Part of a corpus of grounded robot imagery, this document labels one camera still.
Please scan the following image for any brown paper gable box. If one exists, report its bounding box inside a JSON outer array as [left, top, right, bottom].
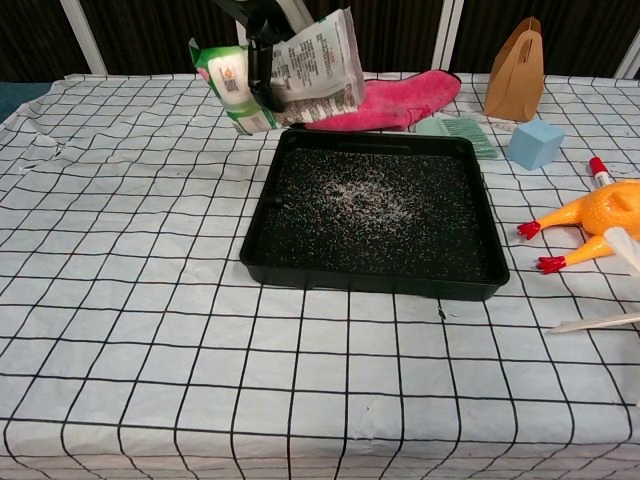
[[483, 17, 546, 123]]

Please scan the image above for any white black checked tablecloth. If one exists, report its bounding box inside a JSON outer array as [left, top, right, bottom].
[[0, 71, 640, 480]]

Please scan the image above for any white green food bag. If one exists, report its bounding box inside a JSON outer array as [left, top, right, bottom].
[[188, 8, 367, 137]]

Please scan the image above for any black square plastic tray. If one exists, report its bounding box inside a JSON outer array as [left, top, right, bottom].
[[238, 127, 512, 303]]

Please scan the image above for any orange rubber chicken toy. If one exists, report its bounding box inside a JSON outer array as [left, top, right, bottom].
[[517, 178, 640, 274]]

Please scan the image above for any mint green hand brush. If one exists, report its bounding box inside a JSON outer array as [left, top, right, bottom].
[[414, 115, 500, 161]]

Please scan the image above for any white marker with red cap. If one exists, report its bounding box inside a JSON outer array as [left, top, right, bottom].
[[587, 156, 613, 189]]

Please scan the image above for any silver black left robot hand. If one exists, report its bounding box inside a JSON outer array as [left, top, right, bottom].
[[212, 0, 322, 114]]

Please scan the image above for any light blue foam cube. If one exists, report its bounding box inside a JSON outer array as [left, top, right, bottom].
[[507, 118, 567, 172]]

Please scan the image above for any clear plastic ruler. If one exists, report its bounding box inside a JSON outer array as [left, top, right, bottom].
[[462, 110, 519, 133]]

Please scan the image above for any pink microfibre cloth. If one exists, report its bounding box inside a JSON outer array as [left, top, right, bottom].
[[302, 69, 463, 133]]

